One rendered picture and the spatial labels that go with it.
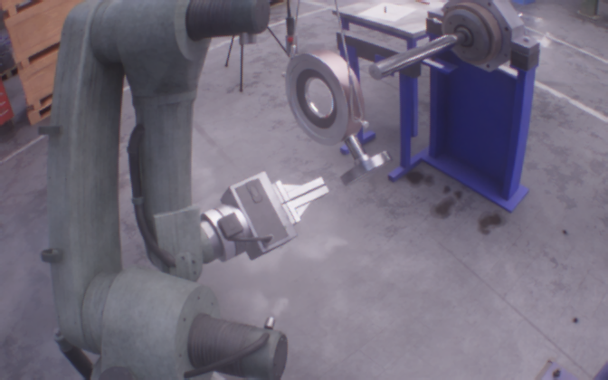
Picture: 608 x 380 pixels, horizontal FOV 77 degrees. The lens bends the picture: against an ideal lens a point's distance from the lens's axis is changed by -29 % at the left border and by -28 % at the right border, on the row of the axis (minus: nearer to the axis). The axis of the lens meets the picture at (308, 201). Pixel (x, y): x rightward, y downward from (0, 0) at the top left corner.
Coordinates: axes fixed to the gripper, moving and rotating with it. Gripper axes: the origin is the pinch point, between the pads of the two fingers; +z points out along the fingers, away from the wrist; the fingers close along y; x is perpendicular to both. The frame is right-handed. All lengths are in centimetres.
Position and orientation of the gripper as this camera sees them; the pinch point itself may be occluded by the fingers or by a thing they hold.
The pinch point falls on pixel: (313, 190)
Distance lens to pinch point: 171.0
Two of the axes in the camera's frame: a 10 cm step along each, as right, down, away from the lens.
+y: -4.7, -8.8, 0.9
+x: -3.9, 2.9, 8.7
